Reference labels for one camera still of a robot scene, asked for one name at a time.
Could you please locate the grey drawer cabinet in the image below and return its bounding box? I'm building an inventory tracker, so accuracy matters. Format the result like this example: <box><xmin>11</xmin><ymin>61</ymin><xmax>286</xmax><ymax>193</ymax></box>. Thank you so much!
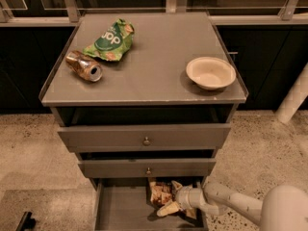
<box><xmin>38</xmin><ymin>11</ymin><xmax>249</xmax><ymax>231</ymax></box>

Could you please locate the brown chip bag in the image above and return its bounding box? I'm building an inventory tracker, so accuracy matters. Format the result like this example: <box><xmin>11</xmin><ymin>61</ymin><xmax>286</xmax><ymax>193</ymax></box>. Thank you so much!
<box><xmin>148</xmin><ymin>177</ymin><xmax>198</xmax><ymax>220</ymax></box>

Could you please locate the grey top drawer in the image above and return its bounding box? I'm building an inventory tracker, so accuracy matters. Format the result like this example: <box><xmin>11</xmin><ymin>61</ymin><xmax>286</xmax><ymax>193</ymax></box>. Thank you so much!
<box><xmin>58</xmin><ymin>123</ymin><xmax>231</xmax><ymax>153</ymax></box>

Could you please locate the brass middle drawer knob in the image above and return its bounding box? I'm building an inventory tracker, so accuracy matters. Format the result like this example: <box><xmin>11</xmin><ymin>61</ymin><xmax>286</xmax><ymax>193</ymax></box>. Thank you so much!
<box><xmin>145</xmin><ymin>167</ymin><xmax>152</xmax><ymax>175</ymax></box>

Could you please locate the grey bottom drawer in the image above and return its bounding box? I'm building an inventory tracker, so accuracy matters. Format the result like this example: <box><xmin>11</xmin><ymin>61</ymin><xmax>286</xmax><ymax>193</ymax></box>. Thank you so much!
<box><xmin>93</xmin><ymin>178</ymin><xmax>208</xmax><ymax>231</ymax></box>

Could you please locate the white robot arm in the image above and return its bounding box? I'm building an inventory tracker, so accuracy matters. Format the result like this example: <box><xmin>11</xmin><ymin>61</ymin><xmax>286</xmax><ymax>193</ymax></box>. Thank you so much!
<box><xmin>157</xmin><ymin>70</ymin><xmax>308</xmax><ymax>231</ymax></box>

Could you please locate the white paper bowl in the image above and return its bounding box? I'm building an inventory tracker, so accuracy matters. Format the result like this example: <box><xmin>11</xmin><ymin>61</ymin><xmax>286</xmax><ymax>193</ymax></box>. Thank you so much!
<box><xmin>186</xmin><ymin>57</ymin><xmax>236</xmax><ymax>90</ymax></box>

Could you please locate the green chip bag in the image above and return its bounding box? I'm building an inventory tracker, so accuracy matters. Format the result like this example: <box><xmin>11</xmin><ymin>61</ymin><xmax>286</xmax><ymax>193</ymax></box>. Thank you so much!
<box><xmin>83</xmin><ymin>19</ymin><xmax>135</xmax><ymax>62</ymax></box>

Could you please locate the black object on floor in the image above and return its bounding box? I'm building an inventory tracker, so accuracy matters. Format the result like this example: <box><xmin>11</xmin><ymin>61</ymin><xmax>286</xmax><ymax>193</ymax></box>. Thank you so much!
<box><xmin>15</xmin><ymin>212</ymin><xmax>36</xmax><ymax>231</ymax></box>

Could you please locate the brass drawer knob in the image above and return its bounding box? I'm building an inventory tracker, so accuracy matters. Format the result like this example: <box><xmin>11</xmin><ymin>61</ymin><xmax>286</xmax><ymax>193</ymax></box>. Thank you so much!
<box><xmin>145</xmin><ymin>167</ymin><xmax>152</xmax><ymax>175</ymax></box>
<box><xmin>142</xmin><ymin>137</ymin><xmax>151</xmax><ymax>146</ymax></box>

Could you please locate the brass top drawer knob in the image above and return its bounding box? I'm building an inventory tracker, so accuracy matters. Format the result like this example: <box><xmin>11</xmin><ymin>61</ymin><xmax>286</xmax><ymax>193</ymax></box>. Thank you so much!
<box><xmin>142</xmin><ymin>137</ymin><xmax>151</xmax><ymax>146</ymax></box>

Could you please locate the metal railing frame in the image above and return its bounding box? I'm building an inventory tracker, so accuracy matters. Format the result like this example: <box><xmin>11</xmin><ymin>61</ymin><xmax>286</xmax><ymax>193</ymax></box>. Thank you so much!
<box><xmin>0</xmin><ymin>0</ymin><xmax>308</xmax><ymax>27</ymax></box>

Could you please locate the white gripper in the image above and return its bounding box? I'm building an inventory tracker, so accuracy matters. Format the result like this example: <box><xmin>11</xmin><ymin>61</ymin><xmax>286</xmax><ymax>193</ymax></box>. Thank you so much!
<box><xmin>157</xmin><ymin>180</ymin><xmax>206</xmax><ymax>217</ymax></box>

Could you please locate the grey drawer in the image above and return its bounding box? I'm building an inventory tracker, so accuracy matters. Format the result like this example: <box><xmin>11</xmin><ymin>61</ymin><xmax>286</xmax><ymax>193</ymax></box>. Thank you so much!
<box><xmin>58</xmin><ymin>123</ymin><xmax>231</xmax><ymax>153</ymax></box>
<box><xmin>78</xmin><ymin>158</ymin><xmax>216</xmax><ymax>178</ymax></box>
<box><xmin>93</xmin><ymin>178</ymin><xmax>208</xmax><ymax>231</ymax></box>

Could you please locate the crushed brown soda can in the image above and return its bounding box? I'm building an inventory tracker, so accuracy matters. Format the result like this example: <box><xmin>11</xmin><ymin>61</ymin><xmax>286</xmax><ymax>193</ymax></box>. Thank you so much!
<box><xmin>65</xmin><ymin>51</ymin><xmax>102</xmax><ymax>82</ymax></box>

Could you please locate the grey middle drawer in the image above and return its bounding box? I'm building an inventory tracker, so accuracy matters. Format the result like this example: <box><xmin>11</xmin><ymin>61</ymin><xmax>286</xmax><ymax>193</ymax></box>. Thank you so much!
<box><xmin>78</xmin><ymin>158</ymin><xmax>216</xmax><ymax>178</ymax></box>

